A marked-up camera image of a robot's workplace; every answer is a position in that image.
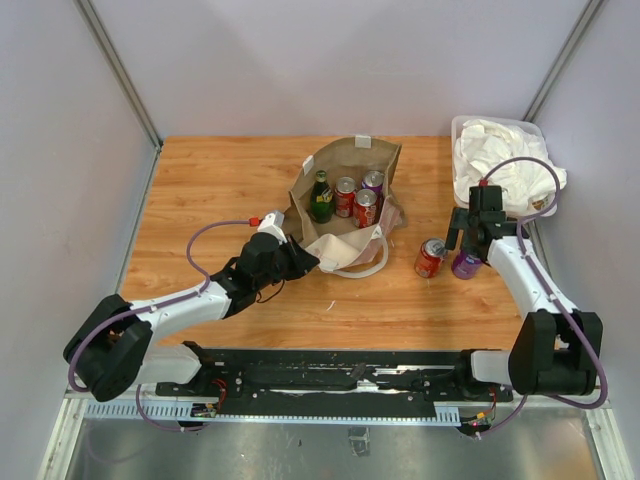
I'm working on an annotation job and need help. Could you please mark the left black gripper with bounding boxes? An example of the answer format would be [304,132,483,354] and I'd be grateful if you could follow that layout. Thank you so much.
[256,234,321,291]

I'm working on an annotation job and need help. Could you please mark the red cola can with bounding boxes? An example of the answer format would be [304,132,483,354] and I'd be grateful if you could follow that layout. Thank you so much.
[353,189,378,228]
[414,238,447,278]
[334,177,356,218]

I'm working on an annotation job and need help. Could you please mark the purple fanta can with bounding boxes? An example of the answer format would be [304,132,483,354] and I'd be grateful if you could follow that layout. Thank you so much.
[451,247,483,280]
[361,170,385,195]

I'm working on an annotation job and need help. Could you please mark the burlap canvas tote bag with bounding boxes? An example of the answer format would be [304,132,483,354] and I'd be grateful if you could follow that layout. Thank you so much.
[283,136,407,278]

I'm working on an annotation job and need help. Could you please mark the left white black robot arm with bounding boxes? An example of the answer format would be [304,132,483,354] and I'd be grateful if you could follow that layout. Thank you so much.
[63,232,320,402]

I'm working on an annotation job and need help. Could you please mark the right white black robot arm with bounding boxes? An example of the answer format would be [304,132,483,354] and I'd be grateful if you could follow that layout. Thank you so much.
[445,181,603,400]

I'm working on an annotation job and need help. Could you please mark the green glass bottle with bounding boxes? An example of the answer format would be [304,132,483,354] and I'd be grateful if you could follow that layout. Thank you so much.
[310,170,335,224]

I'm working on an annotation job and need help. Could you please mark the crumpled white cloth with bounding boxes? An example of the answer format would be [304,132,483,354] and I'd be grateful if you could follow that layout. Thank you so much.
[453,118,568,211]

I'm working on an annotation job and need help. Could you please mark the white plastic basket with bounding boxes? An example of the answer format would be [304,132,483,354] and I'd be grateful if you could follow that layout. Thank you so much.
[451,115,559,219]

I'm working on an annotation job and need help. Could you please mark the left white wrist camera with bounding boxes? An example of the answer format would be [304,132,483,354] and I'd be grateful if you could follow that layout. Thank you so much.
[257,210,287,244]

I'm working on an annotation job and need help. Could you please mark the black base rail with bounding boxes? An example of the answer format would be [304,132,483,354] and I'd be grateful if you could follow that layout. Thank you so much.
[155,343,513,421]

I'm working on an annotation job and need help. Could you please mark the aluminium frame rails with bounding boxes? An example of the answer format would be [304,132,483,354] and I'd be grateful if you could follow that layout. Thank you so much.
[34,219,621,480]

